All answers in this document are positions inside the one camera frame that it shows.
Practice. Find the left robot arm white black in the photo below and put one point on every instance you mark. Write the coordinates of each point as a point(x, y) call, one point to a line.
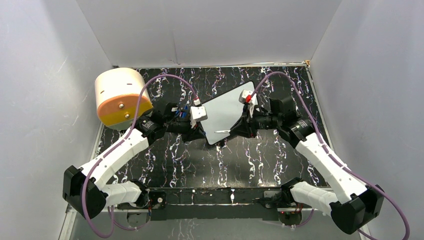
point(87, 189)

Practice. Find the cream orange cylindrical drum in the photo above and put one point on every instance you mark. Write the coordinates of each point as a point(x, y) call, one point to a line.
point(116, 93)

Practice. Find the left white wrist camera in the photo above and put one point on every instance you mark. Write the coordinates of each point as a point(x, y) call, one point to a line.
point(197, 114)

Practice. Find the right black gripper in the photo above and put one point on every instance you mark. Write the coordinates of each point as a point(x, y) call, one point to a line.
point(244, 126)

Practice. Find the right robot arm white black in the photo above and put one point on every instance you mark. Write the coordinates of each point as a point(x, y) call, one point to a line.
point(351, 203)

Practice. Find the small black-framed whiteboard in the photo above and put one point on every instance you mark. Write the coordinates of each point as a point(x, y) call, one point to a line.
point(223, 111)

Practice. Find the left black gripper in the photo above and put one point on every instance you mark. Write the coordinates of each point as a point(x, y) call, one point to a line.
point(195, 132)

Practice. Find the blue stapler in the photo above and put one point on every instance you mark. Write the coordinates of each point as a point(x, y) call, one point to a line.
point(181, 112)

